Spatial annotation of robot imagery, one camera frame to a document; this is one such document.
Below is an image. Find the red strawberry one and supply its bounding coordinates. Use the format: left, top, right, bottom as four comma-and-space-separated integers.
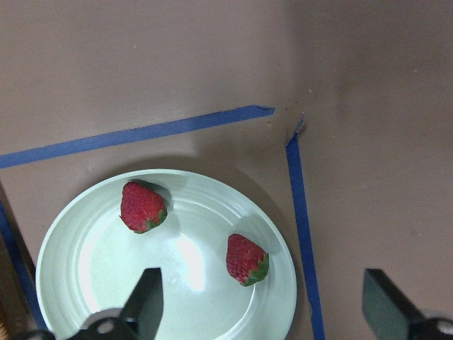
226, 234, 270, 287
120, 181, 168, 234

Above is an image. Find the light green plate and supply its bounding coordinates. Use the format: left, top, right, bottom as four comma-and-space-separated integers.
36, 169, 297, 339

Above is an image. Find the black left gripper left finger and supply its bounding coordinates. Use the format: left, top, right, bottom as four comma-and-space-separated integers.
72, 268, 164, 340

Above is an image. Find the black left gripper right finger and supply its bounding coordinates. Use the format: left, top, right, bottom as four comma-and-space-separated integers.
362, 268, 452, 340

